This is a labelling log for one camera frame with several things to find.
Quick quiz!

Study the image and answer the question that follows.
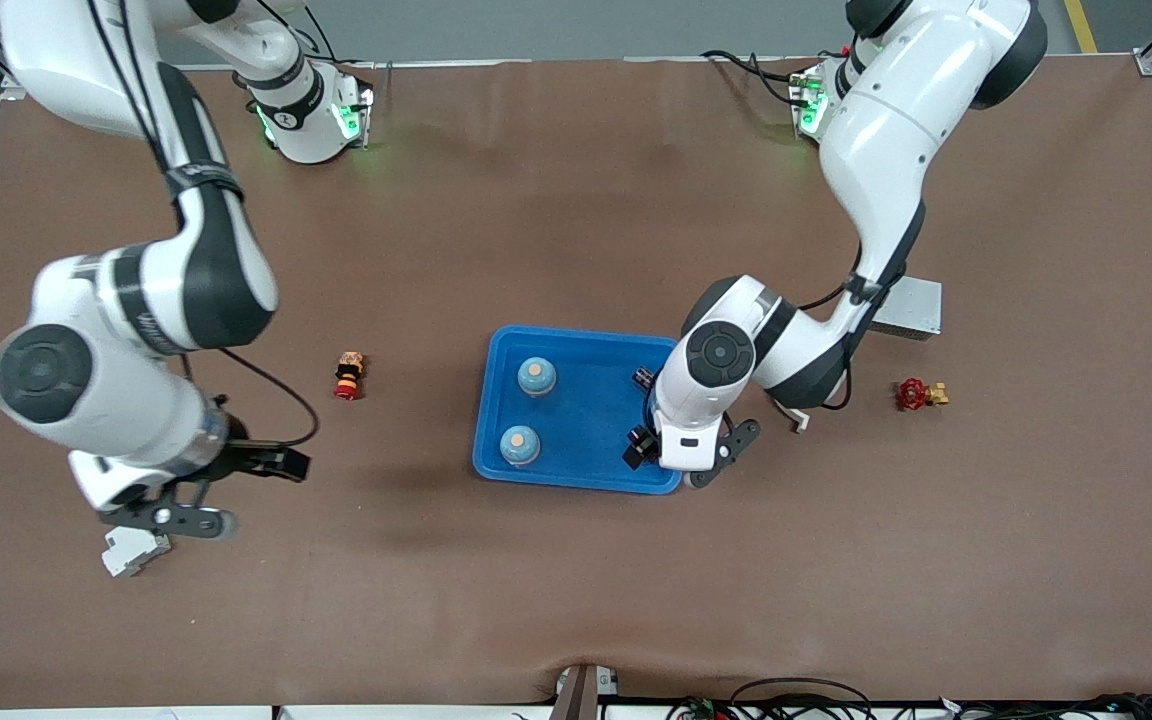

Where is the blue bell with tan knob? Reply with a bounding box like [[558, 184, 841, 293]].
[[499, 425, 542, 468], [517, 356, 558, 398]]

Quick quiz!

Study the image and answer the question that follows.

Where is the blue plastic tray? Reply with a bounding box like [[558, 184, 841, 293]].
[[473, 325, 689, 495]]

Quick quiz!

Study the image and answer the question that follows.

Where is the white circuit breaker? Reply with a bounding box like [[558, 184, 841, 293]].
[[101, 527, 173, 579]]

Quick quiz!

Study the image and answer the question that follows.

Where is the brown table cover mat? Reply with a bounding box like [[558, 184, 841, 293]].
[[0, 55, 1152, 706]]

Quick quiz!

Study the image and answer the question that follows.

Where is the brass valve with red handwheel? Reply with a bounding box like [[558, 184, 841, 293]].
[[896, 377, 950, 412]]

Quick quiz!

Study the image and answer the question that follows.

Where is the silver metal power supply box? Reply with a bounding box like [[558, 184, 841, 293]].
[[871, 277, 944, 342]]

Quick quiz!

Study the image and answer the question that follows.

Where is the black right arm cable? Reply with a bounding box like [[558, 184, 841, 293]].
[[86, 0, 321, 449]]

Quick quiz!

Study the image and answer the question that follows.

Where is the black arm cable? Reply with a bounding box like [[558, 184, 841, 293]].
[[794, 240, 867, 413], [86, 0, 321, 449]]

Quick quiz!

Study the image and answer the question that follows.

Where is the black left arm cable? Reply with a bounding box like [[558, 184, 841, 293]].
[[794, 240, 867, 413]]

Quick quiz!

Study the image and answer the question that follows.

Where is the metal table edge bracket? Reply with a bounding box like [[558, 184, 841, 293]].
[[554, 664, 621, 720]]

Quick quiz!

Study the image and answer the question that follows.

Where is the black cable loop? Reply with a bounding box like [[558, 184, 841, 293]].
[[671, 678, 877, 720]]

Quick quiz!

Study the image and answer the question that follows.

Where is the black base cable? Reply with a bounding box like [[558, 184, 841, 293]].
[[701, 48, 817, 109]]

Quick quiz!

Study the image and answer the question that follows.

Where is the black cable bundle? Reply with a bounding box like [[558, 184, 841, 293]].
[[936, 692, 1152, 720]]

